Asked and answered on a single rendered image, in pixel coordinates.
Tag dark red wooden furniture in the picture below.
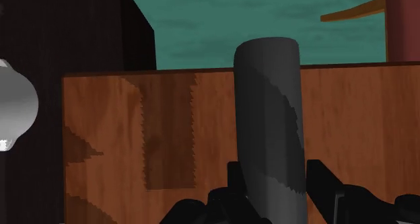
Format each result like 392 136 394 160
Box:
320 0 420 63

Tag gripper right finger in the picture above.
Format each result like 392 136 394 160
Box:
306 159 420 224

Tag grey cylinder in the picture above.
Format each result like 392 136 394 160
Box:
233 36 308 224

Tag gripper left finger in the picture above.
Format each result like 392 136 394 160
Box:
160 161 273 224

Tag brown wooden table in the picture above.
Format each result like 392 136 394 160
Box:
61 61 420 224

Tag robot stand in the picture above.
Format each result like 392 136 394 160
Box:
0 0 158 224

